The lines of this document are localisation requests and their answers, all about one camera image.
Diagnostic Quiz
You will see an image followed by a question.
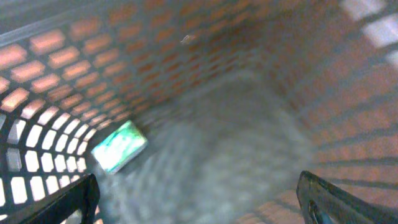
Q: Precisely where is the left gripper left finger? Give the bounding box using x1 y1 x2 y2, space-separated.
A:
1 174 100 224

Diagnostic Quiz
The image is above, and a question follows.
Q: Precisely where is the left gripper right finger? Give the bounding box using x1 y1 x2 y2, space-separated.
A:
296 170 397 224

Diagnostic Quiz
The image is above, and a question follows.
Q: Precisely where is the teal tissue pack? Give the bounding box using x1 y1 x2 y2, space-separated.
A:
91 121 148 174

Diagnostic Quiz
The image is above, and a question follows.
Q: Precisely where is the grey plastic mesh basket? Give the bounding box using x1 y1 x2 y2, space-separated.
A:
1 1 397 223

